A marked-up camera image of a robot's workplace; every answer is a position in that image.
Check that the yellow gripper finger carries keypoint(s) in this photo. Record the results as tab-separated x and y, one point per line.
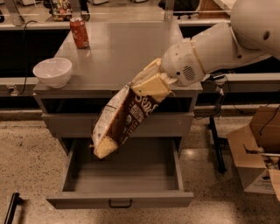
157	86
152	69

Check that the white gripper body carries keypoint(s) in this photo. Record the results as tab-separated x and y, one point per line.
180	64

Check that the brown chip bag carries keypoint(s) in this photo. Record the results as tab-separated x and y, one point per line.
124	112

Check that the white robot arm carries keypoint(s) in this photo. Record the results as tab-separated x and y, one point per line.
252	34

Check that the grey drawer cabinet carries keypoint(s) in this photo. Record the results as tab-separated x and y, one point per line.
118	51

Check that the open lower grey drawer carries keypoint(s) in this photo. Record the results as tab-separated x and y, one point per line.
142	173

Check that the closed upper grey drawer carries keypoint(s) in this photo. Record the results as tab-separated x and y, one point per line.
156	125

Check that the orange soda can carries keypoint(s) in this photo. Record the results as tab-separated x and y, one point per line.
79	32

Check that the white bowl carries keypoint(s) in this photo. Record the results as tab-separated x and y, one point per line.
54	72

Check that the snack rack in background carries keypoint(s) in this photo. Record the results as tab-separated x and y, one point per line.
61	10

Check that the cardboard box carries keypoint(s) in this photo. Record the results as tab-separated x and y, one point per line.
256	150

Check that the black metal bar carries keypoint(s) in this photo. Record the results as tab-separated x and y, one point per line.
14	202

